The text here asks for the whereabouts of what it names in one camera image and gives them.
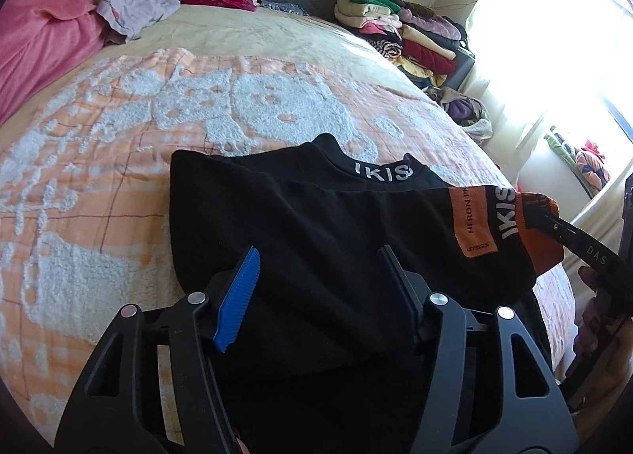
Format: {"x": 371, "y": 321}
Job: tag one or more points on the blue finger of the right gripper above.
{"x": 543, "y": 228}

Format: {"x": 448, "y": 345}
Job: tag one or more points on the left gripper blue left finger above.
{"x": 236, "y": 297}

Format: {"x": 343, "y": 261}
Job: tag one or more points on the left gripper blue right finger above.
{"x": 407, "y": 290}

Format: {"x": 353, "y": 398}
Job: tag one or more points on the black sweater with orange patch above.
{"x": 322, "y": 362}

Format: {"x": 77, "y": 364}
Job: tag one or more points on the colourful clothes by window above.
{"x": 586, "y": 162}

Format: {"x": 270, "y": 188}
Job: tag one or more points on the bag of purple clothes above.
{"x": 467, "y": 112}

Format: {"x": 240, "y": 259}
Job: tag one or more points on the stack of folded clothes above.
{"x": 430, "y": 49}

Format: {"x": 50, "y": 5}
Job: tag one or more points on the orange white plush blanket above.
{"x": 142, "y": 177}

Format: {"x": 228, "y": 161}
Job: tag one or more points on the white curtain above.
{"x": 563, "y": 63}

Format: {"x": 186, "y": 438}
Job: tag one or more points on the beige bed sheet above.
{"x": 272, "y": 35}

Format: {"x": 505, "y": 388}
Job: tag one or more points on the dark patterned pillow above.
{"x": 284, "y": 7}

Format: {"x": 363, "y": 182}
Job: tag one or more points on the pink blanket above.
{"x": 42, "y": 40}

